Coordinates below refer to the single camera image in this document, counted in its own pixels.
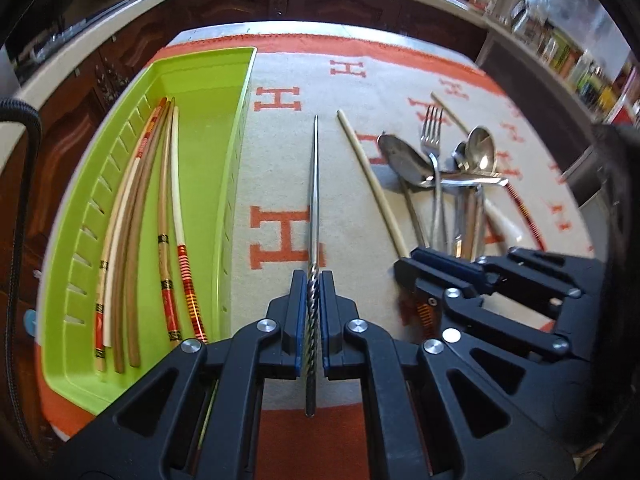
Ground oval metal spoon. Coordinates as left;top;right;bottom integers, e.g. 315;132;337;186
452;126;497;261

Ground metal fork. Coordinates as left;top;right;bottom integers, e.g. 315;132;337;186
420;106;451;253

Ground green plastic utensil tray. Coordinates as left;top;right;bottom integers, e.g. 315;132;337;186
39;46;258;418

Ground dark wooden kitchen cabinets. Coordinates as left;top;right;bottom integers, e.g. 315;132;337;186
0;0;488;311

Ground beige and orange printed blanket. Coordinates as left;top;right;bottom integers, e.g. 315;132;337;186
37;32;601;480

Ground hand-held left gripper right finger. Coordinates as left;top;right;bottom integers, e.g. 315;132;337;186
322;270;576;480

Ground stainless steel built-in appliance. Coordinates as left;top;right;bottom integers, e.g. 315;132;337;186
475;37;611;171

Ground row of condiment bottles and boxes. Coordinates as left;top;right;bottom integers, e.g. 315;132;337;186
510;5;640;126

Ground large round metal spoon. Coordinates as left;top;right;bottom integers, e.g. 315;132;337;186
376;132;510;190

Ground light bamboo chopstick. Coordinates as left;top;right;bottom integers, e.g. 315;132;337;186
336;110;442;333
171;106;208;345

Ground brown wooden chopstick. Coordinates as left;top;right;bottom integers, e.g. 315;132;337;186
114;101;173;375
129;105;176;368

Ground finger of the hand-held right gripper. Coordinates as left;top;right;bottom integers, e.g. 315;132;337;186
472;247;601;321
394;249;571;362

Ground black glass cooktop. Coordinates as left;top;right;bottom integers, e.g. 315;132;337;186
15;0;136;86

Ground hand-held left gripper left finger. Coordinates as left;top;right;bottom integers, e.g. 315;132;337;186
50;270;307;480

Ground white ceramic spoon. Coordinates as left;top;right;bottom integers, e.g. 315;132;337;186
482;195;521;246

